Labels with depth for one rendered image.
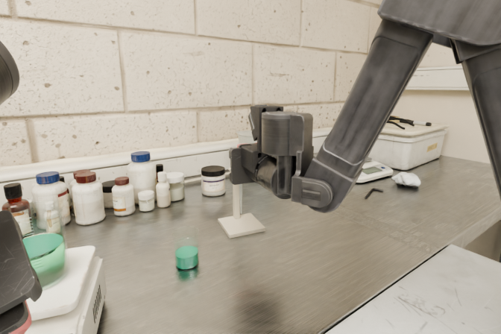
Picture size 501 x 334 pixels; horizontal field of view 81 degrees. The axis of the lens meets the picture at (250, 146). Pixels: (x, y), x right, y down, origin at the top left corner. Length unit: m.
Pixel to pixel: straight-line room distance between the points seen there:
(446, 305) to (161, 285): 0.41
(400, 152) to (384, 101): 0.81
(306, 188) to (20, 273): 0.29
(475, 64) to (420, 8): 0.08
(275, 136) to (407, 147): 0.81
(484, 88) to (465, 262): 0.37
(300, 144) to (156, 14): 0.66
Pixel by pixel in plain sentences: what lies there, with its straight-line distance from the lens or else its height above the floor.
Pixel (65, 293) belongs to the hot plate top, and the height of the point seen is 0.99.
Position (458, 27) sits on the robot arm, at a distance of 0.35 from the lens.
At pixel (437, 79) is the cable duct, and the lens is 1.49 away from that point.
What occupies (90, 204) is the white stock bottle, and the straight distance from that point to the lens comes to 0.74.
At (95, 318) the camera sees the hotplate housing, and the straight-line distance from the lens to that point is 0.44.
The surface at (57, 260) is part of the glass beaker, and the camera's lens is 0.40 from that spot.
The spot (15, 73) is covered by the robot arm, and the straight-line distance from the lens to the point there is 0.22.
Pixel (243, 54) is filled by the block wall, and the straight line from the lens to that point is 1.07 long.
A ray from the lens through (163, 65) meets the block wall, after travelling 0.94.
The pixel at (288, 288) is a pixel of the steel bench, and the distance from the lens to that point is 0.49.
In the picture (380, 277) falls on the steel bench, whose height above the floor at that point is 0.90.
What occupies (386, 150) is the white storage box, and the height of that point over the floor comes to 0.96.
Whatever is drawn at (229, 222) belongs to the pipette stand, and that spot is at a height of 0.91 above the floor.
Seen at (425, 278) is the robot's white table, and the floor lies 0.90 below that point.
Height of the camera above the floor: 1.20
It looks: 12 degrees down
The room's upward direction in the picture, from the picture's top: straight up
